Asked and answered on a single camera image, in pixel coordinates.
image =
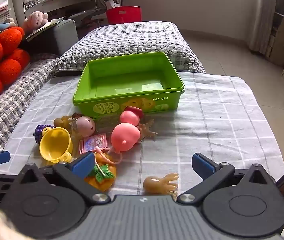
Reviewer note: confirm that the orange plush pillow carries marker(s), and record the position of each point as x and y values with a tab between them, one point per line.
4	55

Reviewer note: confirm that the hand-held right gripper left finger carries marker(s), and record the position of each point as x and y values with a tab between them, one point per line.
83	164

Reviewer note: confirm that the grey checked tablecloth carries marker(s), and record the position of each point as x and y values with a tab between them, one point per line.
206	117

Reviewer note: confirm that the pink clear capsule ball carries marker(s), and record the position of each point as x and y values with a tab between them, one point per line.
84	126

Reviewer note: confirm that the green plastic box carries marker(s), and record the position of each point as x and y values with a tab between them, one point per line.
132	80

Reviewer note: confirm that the orange toy pumpkin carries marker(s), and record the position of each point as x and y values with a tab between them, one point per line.
104	183

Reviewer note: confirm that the grey curtain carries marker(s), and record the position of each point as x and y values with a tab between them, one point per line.
263	12

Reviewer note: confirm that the red plastic stool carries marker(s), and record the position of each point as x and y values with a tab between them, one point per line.
123	15

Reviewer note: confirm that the grey sofa armrest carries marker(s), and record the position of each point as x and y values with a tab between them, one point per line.
62	35

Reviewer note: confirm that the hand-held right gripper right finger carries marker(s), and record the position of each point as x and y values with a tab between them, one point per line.
203	166

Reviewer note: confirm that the grey quilted cushion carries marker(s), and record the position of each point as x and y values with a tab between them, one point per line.
132	37

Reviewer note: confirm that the purple toy grapes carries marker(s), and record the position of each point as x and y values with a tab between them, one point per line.
39	131

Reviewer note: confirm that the grey checked sofa cover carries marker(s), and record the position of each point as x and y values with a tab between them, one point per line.
7	105

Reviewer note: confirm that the amber starfish toy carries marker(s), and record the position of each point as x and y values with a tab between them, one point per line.
147	130

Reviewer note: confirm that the pink card packet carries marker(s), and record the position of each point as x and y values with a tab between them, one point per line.
94	142

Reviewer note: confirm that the amber rubber hand toy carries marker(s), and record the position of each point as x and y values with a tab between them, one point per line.
157	183

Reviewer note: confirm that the pink pig toy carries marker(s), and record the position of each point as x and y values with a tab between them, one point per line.
125	136

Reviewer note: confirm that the open book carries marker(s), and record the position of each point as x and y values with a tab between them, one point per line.
44	28

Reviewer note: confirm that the pink plush toy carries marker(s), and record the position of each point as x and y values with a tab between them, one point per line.
34	20

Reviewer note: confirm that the yellow toy cup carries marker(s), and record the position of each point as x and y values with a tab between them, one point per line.
54	142

